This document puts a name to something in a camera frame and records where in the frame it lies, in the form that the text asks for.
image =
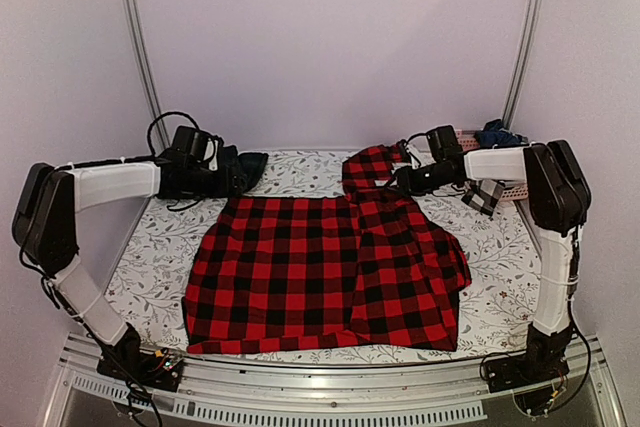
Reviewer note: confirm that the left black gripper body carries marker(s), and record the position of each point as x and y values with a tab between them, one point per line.
218	189

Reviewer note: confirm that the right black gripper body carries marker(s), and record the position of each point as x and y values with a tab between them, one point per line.
418	186

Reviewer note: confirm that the dark green plaid skirt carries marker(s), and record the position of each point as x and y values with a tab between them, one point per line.
185	176

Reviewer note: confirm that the red black plaid shirt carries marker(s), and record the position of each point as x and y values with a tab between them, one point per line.
287	274

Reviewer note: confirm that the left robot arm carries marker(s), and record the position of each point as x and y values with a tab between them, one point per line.
58	201

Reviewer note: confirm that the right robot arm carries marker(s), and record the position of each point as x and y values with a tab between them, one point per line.
558	196

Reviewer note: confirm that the grey white plaid cloth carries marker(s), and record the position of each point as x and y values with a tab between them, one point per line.
483	195

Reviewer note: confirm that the dark blue garment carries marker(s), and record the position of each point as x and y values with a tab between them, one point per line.
494	134

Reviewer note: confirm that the pink plastic basket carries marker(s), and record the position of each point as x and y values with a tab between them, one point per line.
513	191

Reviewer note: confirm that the floral patterned table mat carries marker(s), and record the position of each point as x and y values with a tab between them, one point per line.
495	310

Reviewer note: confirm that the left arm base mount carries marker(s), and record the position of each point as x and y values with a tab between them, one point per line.
127	362

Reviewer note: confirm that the front aluminium rail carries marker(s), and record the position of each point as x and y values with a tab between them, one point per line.
227	391

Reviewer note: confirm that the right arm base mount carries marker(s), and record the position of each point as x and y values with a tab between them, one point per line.
536	382

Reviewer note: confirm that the left aluminium frame post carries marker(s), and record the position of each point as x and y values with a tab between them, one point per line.
135	28

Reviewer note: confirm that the aluminium frame post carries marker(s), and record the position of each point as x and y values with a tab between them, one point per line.
527	37
135	28

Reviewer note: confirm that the right aluminium frame post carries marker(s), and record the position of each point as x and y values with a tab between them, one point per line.
527	37

